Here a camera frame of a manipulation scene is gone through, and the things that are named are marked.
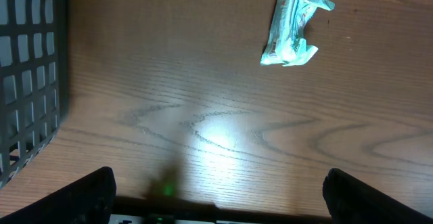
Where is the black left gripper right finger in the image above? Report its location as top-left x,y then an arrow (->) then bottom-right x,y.
322,168 -> 432,224

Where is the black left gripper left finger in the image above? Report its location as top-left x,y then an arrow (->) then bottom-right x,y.
1,166 -> 116,224

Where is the mint green snack packet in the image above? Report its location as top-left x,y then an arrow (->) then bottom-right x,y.
260,0 -> 335,66

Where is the grey plastic mesh basket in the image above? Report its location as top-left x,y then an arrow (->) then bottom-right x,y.
1,0 -> 68,187

